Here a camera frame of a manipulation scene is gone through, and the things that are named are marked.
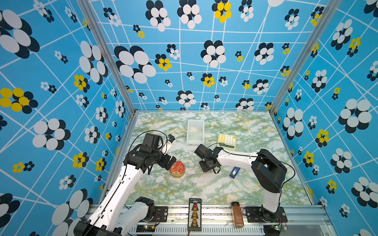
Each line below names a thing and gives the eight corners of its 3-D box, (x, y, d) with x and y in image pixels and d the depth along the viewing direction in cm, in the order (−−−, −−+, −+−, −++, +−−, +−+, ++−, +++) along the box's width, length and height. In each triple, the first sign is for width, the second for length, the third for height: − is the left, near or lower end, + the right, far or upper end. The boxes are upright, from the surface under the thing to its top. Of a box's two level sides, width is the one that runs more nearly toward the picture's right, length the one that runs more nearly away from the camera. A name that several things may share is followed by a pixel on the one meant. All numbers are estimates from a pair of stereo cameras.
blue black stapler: (228, 176, 88) (229, 174, 85) (232, 167, 92) (233, 164, 89) (235, 180, 87) (237, 177, 84) (238, 170, 91) (240, 167, 88)
